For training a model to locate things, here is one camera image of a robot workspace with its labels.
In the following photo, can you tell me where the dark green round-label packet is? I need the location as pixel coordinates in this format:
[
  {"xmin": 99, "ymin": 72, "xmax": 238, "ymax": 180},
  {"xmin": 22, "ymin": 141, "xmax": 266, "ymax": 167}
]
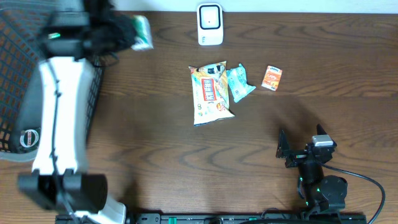
[{"xmin": 17, "ymin": 128, "xmax": 41, "ymax": 153}]

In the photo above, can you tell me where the green white packet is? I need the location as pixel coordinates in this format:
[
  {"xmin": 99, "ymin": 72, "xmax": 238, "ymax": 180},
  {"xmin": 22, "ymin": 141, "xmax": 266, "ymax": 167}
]
[{"xmin": 131, "ymin": 15, "xmax": 154, "ymax": 51}]

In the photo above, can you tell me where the white barcode scanner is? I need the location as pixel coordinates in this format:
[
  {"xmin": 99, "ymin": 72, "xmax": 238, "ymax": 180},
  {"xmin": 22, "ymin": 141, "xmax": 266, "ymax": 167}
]
[{"xmin": 197, "ymin": 3, "xmax": 223, "ymax": 46}]

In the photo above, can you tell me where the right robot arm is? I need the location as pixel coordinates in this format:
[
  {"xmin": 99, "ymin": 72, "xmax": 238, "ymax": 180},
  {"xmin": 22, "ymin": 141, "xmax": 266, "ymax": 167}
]
[{"xmin": 275, "ymin": 124, "xmax": 348, "ymax": 213}]

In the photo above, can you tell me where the light blue small packet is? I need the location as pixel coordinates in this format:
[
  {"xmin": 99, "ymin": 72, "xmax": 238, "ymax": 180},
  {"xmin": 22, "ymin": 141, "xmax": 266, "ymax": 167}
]
[{"xmin": 226, "ymin": 63, "xmax": 256, "ymax": 103}]

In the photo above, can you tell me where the orange small packet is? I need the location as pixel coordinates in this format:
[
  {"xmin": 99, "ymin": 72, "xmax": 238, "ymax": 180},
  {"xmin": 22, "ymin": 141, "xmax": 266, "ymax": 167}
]
[{"xmin": 261, "ymin": 65, "xmax": 283, "ymax": 91}]

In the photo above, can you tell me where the grey plastic mesh basket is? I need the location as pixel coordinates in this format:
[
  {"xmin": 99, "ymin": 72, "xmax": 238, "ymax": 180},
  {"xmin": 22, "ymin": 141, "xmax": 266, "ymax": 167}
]
[{"xmin": 0, "ymin": 6, "xmax": 105, "ymax": 163}]

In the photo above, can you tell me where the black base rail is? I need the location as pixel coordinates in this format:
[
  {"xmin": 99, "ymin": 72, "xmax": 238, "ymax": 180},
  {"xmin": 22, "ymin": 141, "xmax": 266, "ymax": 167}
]
[{"xmin": 55, "ymin": 212, "xmax": 368, "ymax": 224}]

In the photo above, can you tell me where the large yellow snack bag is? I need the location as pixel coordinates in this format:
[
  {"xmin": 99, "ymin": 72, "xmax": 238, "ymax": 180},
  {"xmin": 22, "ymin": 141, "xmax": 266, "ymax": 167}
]
[{"xmin": 189, "ymin": 61, "xmax": 234, "ymax": 126}]

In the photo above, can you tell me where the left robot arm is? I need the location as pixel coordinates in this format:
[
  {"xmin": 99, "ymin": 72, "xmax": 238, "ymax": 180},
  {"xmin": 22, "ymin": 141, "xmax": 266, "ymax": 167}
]
[{"xmin": 18, "ymin": 1, "xmax": 136, "ymax": 223}]

